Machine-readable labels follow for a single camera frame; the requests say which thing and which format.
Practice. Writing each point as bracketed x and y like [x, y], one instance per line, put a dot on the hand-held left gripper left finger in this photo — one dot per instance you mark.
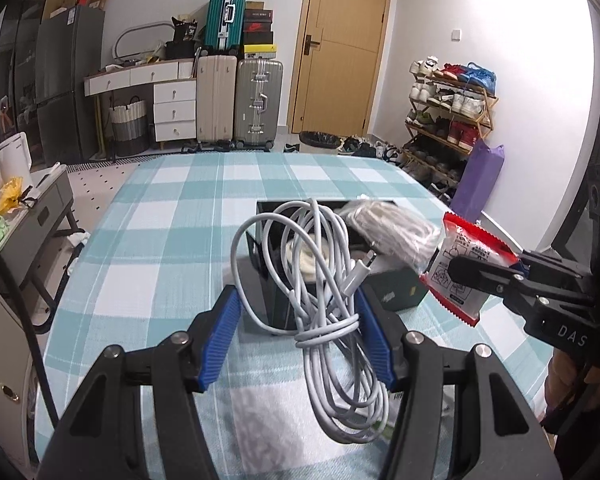
[220, 340]

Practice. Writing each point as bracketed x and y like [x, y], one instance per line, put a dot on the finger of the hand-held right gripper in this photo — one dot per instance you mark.
[555, 266]
[485, 275]

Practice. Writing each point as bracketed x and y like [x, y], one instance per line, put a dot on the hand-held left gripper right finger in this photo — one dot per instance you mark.
[377, 345]

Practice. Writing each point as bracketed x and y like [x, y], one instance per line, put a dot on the red and white packet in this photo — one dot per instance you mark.
[455, 280]

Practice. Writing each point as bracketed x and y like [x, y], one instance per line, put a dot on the black cardboard box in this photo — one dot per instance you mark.
[275, 300]

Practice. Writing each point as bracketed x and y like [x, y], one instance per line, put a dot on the person's right hand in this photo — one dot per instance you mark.
[562, 385]

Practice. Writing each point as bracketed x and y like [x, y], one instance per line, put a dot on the purple bag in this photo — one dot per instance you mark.
[480, 180]

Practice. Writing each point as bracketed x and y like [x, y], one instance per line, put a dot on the teal checkered tablecloth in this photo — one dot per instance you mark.
[155, 220]

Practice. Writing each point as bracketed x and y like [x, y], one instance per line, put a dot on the wooden shoe rack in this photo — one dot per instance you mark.
[487, 110]

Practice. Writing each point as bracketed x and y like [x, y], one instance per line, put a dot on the scattered pile of shoes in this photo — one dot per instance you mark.
[370, 149]

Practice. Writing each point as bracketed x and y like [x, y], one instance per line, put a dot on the shoe rack with shoes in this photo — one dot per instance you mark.
[462, 105]

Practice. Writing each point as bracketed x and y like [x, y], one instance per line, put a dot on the black trash bag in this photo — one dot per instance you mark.
[319, 139]

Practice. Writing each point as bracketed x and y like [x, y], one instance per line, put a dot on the beige cabinet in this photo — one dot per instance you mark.
[5, 360]

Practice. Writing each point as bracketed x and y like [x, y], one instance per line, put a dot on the grey side cabinet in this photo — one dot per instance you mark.
[40, 215]

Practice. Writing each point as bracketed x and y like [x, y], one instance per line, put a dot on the woven laundry basket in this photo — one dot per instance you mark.
[127, 127]

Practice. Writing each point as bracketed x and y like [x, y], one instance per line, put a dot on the white desk with drawers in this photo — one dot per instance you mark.
[175, 110]

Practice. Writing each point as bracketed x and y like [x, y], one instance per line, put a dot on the silver suitcase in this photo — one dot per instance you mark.
[257, 105]

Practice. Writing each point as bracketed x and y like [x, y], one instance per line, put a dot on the beige suitcase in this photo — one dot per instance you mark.
[216, 100]

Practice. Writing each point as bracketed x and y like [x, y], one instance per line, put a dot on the wooden door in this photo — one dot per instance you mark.
[340, 70]

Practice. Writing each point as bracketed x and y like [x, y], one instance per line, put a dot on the yellow plastic bag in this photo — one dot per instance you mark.
[10, 195]

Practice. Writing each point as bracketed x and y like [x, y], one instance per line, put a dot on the white appliance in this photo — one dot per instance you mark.
[14, 157]

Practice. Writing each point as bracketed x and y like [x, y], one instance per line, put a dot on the yellow and black shoe box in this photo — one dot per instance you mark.
[260, 51]

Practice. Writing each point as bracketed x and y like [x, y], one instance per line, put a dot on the grey refrigerator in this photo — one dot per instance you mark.
[70, 80]

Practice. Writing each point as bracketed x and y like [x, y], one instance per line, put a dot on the plain black shoe box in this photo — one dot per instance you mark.
[258, 38]

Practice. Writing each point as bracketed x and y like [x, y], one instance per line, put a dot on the black shoe box red logo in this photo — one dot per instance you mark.
[258, 26]

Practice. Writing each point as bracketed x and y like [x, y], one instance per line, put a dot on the teal suitcase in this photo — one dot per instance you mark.
[217, 15]

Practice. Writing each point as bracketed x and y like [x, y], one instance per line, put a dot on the brown label shoe box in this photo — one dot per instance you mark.
[258, 15]

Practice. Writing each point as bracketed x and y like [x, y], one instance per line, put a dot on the dark glass cabinet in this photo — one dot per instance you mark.
[25, 60]

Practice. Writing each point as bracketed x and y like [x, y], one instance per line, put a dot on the oval white mirror frame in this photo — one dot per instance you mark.
[122, 40]

